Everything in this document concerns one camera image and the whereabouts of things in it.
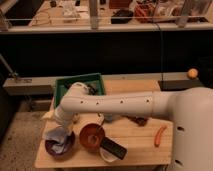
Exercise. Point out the wooden board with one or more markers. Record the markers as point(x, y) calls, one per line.
point(138, 140)

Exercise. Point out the orange toy carrot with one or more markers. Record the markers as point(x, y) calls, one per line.
point(158, 135)

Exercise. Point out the purple bowl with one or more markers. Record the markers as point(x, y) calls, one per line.
point(57, 149)

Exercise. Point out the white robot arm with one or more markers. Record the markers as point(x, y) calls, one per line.
point(190, 110)

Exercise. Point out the white cloth towel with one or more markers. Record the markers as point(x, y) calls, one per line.
point(58, 134)

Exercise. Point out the orange ball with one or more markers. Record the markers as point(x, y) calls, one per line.
point(192, 73)

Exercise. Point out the green plastic bin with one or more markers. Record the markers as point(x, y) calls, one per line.
point(63, 84)

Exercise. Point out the black rectangular block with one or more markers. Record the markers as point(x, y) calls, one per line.
point(114, 148)

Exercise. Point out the black bowl on shelf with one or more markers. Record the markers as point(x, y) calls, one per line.
point(121, 16)

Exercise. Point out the dark brown toy food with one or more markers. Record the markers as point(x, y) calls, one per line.
point(138, 120)

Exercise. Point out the white and blue toy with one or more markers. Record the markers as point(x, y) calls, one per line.
point(108, 118)

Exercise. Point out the white small bowl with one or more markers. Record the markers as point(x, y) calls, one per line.
point(107, 156)

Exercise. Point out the orange-brown bowl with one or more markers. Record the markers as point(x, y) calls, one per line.
point(91, 136)

